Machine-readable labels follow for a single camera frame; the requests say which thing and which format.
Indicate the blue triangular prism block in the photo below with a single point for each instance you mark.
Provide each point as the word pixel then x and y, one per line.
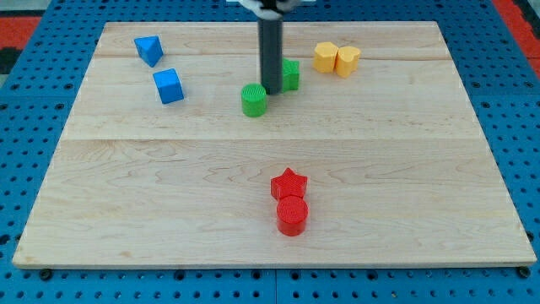
pixel 149 49

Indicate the blue perforated base mat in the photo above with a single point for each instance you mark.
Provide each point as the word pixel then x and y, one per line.
pixel 41 87

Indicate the yellow heart block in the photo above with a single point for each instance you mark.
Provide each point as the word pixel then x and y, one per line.
pixel 347 60

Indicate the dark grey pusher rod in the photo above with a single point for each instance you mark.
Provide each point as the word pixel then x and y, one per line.
pixel 270 42

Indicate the red star block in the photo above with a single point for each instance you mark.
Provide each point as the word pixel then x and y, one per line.
pixel 288 184

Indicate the blue cube block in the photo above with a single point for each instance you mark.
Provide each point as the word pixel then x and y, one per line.
pixel 168 85

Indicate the green star block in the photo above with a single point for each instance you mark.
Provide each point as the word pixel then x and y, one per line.
pixel 291 75

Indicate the wooden board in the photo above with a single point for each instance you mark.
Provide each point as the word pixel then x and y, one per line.
pixel 399 172

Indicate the green cylinder block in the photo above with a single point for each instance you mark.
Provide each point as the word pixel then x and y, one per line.
pixel 253 100

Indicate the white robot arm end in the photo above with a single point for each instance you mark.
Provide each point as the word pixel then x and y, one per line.
pixel 270 9

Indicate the red cylinder block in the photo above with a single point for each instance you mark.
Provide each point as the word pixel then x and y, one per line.
pixel 292 213

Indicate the yellow hexagon block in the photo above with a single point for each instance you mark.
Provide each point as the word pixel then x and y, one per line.
pixel 324 59

